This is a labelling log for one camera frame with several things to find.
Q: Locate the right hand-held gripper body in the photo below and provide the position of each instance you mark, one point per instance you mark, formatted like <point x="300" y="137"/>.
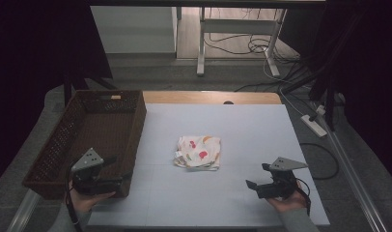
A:
<point x="282" y="183"/>

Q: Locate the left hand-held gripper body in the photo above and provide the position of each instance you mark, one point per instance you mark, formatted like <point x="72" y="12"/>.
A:
<point x="88" y="161"/>

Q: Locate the brown woven basket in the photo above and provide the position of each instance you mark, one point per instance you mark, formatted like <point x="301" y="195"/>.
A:
<point x="104" y="129"/>

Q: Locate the white printed cloth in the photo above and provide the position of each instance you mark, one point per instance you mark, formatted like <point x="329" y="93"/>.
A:
<point x="197" y="151"/>

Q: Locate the person's right hand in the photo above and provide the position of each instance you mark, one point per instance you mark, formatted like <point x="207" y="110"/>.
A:
<point x="290" y="203"/>

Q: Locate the person's left hand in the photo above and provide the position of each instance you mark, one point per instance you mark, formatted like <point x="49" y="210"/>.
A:
<point x="83" y="201"/>

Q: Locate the white power strip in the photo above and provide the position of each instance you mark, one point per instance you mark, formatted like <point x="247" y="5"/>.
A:
<point x="313" y="126"/>

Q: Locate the black stand leg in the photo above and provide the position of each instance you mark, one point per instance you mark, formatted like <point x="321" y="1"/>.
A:
<point x="68" y="90"/>
<point x="329" y="106"/>

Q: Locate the black round table grommet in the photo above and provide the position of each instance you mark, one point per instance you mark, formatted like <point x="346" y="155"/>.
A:
<point x="228" y="102"/>

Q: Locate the white plug adapter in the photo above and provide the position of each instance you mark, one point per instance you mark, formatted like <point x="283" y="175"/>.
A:
<point x="320" y="110"/>

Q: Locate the wooden table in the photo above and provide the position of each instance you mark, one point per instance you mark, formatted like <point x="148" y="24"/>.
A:
<point x="190" y="97"/>

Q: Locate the dark curtain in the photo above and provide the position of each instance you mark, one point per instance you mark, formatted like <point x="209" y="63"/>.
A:
<point x="33" y="64"/>
<point x="371" y="64"/>

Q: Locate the white cabinet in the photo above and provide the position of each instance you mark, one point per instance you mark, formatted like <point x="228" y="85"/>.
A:
<point x="136" y="29"/>

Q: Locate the metal rail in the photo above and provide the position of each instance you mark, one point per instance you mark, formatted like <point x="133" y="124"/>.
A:
<point x="22" y="212"/>
<point x="348" y="167"/>

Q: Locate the white desk frame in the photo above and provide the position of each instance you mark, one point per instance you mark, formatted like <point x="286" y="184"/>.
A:
<point x="239" y="25"/>

